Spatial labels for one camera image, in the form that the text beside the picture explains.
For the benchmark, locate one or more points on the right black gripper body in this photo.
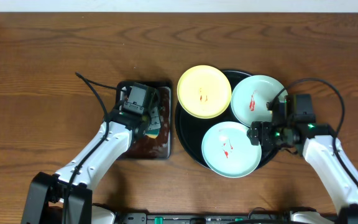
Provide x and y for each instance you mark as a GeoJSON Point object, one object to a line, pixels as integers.
{"type": "Point", "coordinates": [273, 135]}

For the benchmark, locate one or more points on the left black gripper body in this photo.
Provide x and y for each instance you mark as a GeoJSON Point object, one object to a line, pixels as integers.
{"type": "Point", "coordinates": [153, 121]}

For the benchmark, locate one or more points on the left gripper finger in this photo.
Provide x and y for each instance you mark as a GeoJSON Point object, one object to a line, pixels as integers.
{"type": "Point", "coordinates": [154, 119]}
{"type": "Point", "coordinates": [163, 101]}

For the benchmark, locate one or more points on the pale green plate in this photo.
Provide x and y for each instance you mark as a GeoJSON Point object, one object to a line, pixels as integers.
{"type": "Point", "coordinates": [250, 97]}
{"type": "Point", "coordinates": [227, 150]}

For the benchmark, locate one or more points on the green yellow sponge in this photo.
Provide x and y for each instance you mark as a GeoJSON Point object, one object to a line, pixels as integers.
{"type": "Point", "coordinates": [153, 133]}

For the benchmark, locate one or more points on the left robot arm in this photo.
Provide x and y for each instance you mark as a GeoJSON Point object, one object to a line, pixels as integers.
{"type": "Point", "coordinates": [67, 195]}

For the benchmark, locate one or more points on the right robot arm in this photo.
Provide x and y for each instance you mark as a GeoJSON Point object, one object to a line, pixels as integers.
{"type": "Point", "coordinates": [322, 150]}

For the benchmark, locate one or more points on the rectangular metal soapy tray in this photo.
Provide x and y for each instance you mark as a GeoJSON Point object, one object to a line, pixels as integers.
{"type": "Point", "coordinates": [159, 148]}

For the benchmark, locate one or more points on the round black tray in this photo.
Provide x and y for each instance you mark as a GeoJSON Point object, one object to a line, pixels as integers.
{"type": "Point", "coordinates": [191, 130]}

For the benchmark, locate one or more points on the yellow plate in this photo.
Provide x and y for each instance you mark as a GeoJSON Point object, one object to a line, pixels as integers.
{"type": "Point", "coordinates": [204, 91]}

